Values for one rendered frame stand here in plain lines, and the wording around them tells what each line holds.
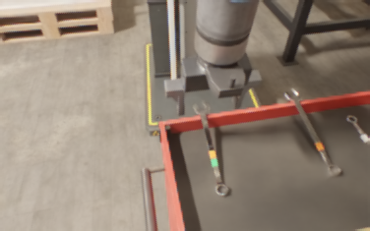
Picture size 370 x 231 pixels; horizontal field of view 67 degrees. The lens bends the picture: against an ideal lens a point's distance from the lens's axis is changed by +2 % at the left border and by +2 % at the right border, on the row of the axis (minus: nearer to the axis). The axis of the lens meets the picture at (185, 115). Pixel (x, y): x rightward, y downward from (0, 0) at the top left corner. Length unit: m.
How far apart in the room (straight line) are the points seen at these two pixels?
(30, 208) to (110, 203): 0.44
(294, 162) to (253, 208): 0.17
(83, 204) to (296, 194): 1.30
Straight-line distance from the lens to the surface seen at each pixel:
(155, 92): 1.78
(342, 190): 0.75
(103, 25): 3.08
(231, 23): 0.42
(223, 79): 0.47
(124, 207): 1.68
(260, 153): 0.74
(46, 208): 1.82
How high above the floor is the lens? 1.48
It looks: 46 degrees down
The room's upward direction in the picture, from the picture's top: straight up
